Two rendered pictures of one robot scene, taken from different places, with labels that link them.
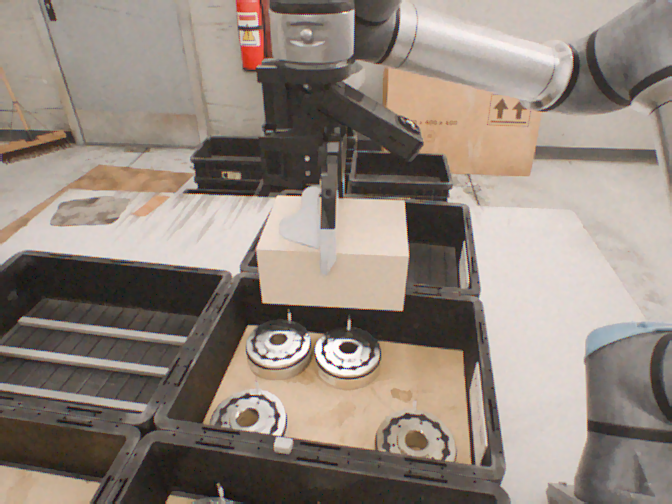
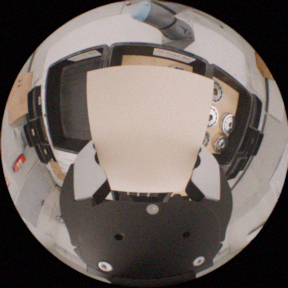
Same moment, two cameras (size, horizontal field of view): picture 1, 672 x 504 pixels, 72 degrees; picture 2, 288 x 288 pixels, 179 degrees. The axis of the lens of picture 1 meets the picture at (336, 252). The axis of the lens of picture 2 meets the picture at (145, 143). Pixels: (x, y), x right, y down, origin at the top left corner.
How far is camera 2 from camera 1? 0.50 m
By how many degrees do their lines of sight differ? 59
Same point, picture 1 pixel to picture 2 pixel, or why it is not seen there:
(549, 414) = (133, 38)
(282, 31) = not seen: outside the picture
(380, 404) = not seen: hidden behind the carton
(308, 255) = (192, 163)
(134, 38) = (35, 185)
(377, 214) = (124, 101)
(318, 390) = not seen: hidden behind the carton
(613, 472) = (180, 31)
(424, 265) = (71, 76)
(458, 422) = (161, 61)
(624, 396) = (165, 18)
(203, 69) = (30, 168)
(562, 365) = (112, 33)
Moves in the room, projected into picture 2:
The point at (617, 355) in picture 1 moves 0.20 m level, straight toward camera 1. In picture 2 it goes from (154, 13) to (206, 45)
